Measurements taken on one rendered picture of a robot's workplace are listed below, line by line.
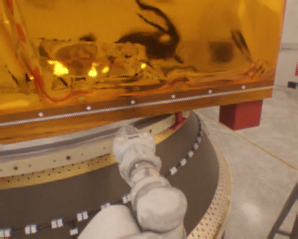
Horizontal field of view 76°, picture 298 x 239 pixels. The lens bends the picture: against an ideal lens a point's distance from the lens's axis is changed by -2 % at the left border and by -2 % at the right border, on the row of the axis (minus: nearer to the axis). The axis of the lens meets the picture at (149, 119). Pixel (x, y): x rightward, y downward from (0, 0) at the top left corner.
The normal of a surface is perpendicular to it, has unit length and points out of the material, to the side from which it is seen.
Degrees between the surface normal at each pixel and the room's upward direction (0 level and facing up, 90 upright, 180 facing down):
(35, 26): 88
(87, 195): 62
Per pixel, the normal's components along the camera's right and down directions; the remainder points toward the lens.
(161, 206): -0.05, -0.90
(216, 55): 0.25, 0.36
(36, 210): 0.16, -0.13
